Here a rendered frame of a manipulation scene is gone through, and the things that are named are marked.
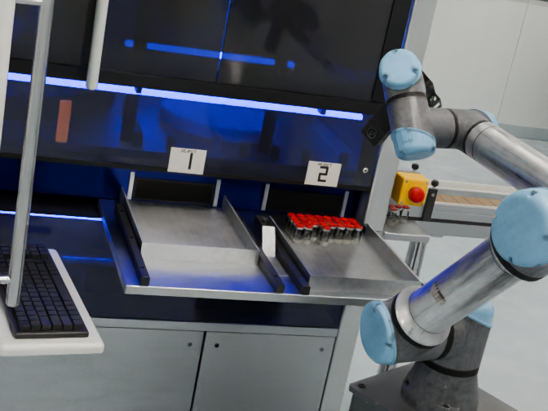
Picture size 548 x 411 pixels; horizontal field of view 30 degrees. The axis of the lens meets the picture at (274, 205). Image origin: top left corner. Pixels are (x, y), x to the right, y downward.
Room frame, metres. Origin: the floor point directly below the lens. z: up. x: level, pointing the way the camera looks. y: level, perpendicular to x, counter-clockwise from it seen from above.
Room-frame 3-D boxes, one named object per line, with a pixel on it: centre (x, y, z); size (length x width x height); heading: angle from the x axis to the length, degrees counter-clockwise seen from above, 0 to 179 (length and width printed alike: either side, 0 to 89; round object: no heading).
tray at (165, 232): (2.19, 0.19, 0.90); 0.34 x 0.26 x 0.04; 19
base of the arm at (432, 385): (1.79, -0.39, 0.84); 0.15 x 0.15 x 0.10
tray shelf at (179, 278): (2.18, 0.01, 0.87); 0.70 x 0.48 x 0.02; 109
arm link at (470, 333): (1.79, -0.38, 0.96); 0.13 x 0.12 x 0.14; 122
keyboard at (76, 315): (1.88, 0.45, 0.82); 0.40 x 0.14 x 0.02; 27
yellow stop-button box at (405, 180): (2.50, -0.33, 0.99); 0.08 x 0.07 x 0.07; 19
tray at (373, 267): (2.19, -0.17, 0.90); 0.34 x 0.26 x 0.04; 19
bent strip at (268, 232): (2.11, -0.02, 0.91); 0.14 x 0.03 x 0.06; 20
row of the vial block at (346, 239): (2.30, -0.14, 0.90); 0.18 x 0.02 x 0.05; 109
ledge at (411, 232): (2.54, -0.33, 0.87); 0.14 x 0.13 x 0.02; 19
